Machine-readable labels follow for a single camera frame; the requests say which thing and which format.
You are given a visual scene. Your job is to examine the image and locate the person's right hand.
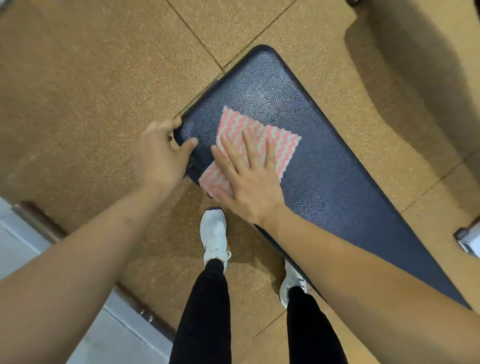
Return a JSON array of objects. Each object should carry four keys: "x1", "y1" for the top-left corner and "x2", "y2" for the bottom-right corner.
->
[{"x1": 209, "y1": 129, "x2": 288, "y2": 226}]

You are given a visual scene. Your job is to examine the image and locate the person's left hand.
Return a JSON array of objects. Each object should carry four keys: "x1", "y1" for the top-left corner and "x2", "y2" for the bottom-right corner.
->
[{"x1": 131, "y1": 115, "x2": 199, "y2": 193}]

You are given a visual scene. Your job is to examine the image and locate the pink white striped cloth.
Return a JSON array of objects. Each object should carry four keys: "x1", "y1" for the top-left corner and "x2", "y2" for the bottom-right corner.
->
[{"x1": 197, "y1": 105, "x2": 303, "y2": 200}]

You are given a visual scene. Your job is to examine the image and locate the adjustable black weight bench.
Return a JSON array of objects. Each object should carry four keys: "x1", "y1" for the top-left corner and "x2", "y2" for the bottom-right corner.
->
[{"x1": 172, "y1": 44, "x2": 473, "y2": 312}]

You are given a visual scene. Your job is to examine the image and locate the person's left forearm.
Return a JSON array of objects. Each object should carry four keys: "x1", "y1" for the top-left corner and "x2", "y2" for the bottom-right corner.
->
[{"x1": 0, "y1": 183, "x2": 177, "y2": 364}]

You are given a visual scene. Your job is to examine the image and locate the person's right forearm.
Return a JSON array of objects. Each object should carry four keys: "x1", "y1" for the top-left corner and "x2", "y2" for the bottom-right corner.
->
[{"x1": 258, "y1": 204, "x2": 480, "y2": 364}]

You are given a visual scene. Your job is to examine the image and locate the white left shoe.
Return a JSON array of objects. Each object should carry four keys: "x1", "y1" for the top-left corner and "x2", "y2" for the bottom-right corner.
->
[{"x1": 199, "y1": 207, "x2": 232, "y2": 273}]

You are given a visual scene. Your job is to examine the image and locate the white shoe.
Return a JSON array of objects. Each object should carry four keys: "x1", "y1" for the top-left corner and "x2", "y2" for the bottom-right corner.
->
[
  {"x1": 279, "y1": 258, "x2": 308, "y2": 309},
  {"x1": 199, "y1": 207, "x2": 232, "y2": 273}
]

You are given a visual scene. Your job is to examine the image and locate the white right shoe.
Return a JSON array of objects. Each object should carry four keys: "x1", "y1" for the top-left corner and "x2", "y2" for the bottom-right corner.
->
[{"x1": 279, "y1": 258, "x2": 308, "y2": 309}]

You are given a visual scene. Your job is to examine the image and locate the long steel barbell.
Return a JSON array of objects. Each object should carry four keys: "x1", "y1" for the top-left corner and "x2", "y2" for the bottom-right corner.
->
[{"x1": 11, "y1": 200, "x2": 177, "y2": 344}]

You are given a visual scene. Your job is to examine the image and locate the black trousers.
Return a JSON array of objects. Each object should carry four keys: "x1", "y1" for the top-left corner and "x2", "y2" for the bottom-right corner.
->
[{"x1": 168, "y1": 258, "x2": 350, "y2": 364}]

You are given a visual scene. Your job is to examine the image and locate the flat black bench white frame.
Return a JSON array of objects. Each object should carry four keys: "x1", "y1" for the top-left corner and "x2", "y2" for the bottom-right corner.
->
[{"x1": 453, "y1": 219, "x2": 480, "y2": 260}]

